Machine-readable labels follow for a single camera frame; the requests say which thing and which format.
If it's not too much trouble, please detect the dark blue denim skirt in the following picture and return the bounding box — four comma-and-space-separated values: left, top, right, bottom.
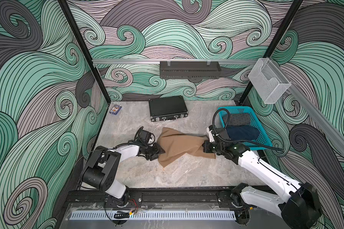
226, 126, 260, 140

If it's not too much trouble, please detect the tan brown skirt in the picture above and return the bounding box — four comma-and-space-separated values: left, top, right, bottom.
157, 127, 216, 168

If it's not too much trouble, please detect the grey polka dot skirt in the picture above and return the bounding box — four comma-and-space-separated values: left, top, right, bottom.
222, 113, 250, 126

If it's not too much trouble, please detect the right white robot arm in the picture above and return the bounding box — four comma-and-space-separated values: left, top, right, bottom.
203, 131, 323, 229

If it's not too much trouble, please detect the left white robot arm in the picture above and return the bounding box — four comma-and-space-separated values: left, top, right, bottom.
81, 127, 165, 206

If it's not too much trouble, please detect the black hard case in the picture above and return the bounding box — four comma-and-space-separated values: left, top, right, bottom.
148, 95, 189, 122

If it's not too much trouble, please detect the teal plastic basket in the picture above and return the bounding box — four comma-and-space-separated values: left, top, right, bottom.
218, 106, 273, 151

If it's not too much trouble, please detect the purple card box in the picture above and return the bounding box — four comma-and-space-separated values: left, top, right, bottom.
109, 105, 122, 115

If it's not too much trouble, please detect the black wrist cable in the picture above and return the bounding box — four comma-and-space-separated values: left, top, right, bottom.
212, 107, 284, 152

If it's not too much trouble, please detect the grey perforated wall shelf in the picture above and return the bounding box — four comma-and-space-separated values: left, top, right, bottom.
159, 61, 222, 82

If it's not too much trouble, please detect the clear mesh wall holder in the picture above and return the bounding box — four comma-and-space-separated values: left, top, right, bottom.
248, 58, 291, 104

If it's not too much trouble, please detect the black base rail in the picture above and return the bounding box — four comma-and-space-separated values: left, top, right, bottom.
65, 186, 242, 209

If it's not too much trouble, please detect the aluminium back rail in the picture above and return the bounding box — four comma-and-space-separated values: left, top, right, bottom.
92, 58, 258, 65

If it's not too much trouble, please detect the white slotted cable duct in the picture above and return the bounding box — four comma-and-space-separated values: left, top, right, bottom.
69, 210, 236, 221

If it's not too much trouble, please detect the black right corner post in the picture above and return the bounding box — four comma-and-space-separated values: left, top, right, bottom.
238, 0, 303, 106

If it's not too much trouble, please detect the black corner post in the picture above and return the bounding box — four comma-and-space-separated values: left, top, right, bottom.
58, 0, 111, 105
238, 0, 303, 106

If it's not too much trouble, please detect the aluminium side rail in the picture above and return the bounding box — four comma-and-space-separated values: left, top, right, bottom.
275, 61, 344, 158

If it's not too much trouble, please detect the black left corner post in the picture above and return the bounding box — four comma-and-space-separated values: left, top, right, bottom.
58, 0, 111, 105

